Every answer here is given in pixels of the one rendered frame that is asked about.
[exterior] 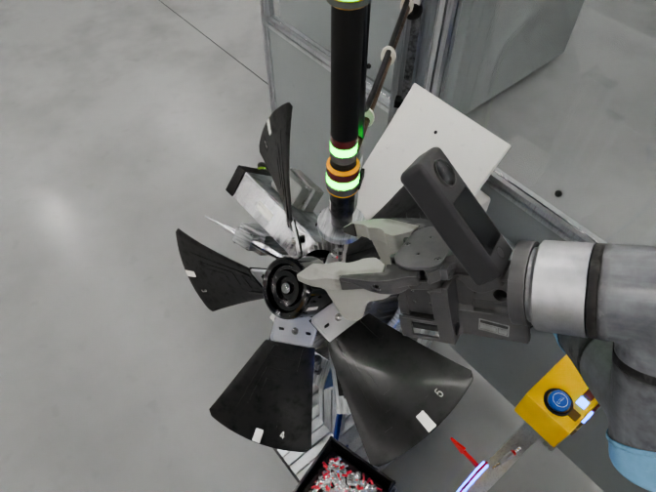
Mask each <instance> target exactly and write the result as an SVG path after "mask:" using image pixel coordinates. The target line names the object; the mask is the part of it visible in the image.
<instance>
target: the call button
mask: <svg viewBox="0 0 656 492"><path fill-rule="evenodd" d="M548 402H549V405H550V406H551V407H552V409H553V410H554V411H556V412H565V411H567V410H568V409H569V408H570V405H571V400H570V398H569V396H568V395H567V394H566V393H565V392H563V391H561V390H559V389H558V390H554V391H552V392H551V393H550V395H549V397H548Z"/></svg>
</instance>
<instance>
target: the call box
mask: <svg viewBox="0 0 656 492"><path fill-rule="evenodd" d="M588 389H589V388H588V387H587V385H586V384H585V382H584V381H583V378H582V377H581V375H580V373H579V372H578V370H577V369H576V367H575V366H574V364H573V363H572V361H571V360H570V358H569V357H568V355H567V354H566V355H565V356H563V357H562V358H561V359H560V360H559V361H558V363H557V364H556V365H555V366H554V367H553V368H552V369H551V370H550V371H549V372H548V373H547V374H546V375H545V376H544V377H543V378H542V379H541V380H540V381H539V382H538V383H537V384H536V385H535V386H534V387H533V388H532V389H531V390H530V391H529V392H528V393H527V394H525V395H524V396H523V398H522V399H521V400H520V402H519V403H518V404H517V405H516V407H515V408H514V411H515V412H516V413H517V414H518V415H519V416H520V417H521V418H522V419H523V420H524V421H525V422H526V423H527V424H528V425H529V426H531V427H532V428H533V429H534V430H535V431H536V432H537V433H538V434H539V435H541V436H542V437H543V438H544V439H545V440H546V441H547V442H548V443H549V444H550V445H551V446H552V447H556V446H557V445H558V443H560V442H561V441H562V440H563V439H564V438H565V437H566V436H568V435H569V434H570V433H571V432H573V431H574V430H575V429H576V427H577V426H578V425H579V424H580V423H581V422H582V421H583V420H584V419H585V418H586V417H587V416H588V414H589V413H590V412H591V411H592V410H593V409H594V408H595V407H596V406H597V405H598V402H597V401H596V399H595V398H594V399H593V400H592V401H589V400H588V399H587V398H586V397H585V396H584V393H585V392H586V391H587V390H588ZM554 390H561V391H563V392H565V393H566V394H567V395H568V396H569V398H570V400H571V405H570V408H569V409H568V410H567V411H565V412H556V411H554V410H553V409H552V407H551V406H550V405H549V402H548V397H549V395H550V393H551V392H552V391H554ZM581 396H583V397H584V398H585V399H587V400H588V401H589V402H590V404H589V405H588V406H587V407H586V408H585V409H583V408H582V407H581V406H579V405H578V404H577V403H576V401H577V400H578V399H579V398H580V397H581ZM573 408H574V409H575V410H576V411H577V412H578V413H579V414H581V417H580V418H579V419H578V420H577V421H576V422H574V421H573V420H572V419H571V418H570V417H569V416H568V415H567V414H568V413H569V412H570V411H571V410H572V409H573Z"/></svg>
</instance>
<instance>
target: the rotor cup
mask: <svg viewBox="0 0 656 492"><path fill-rule="evenodd" d="M330 252H331V250H314V251H311V252H309V253H307V254H306V255H305V256H285V257H281V258H278V259H276V260H274V261H273V262H272V263H271V264H270V265H269V266H268V267H267V269H266V272H265V275H264V278H263V296H264V300H265V302H266V306H267V307H268V309H269V310H270V311H271V312H272V313H273V314H274V315H275V316H277V317H279V318H281V319H285V320H293V319H299V318H305V317H313V316H315V315H316V314H317V313H319V312H320V311H322V310H323V309H325V308H326V307H328V306H329V305H331V304H332V303H333V302H332V300H331V298H330V297H329V295H328V293H327V292H326V290H325V289H322V288H319V287H314V286H310V285H307V284H305V283H303V282H301V281H299V280H298V277H297V274H298V273H299V272H301V271H302V270H304V269H305V268H306V267H308V266H310V265H311V264H313V263H317V264H323V265H324V264H325V263H326V260H327V257H328V254H329V253H330ZM285 282H287V283H288V284H289V285H290V292H289V293H288V294H284V293H283V292H282V289H281V287H282V284H283V283H285ZM314 307H318V309H315V310H308V311H307V309H308V308H314Z"/></svg>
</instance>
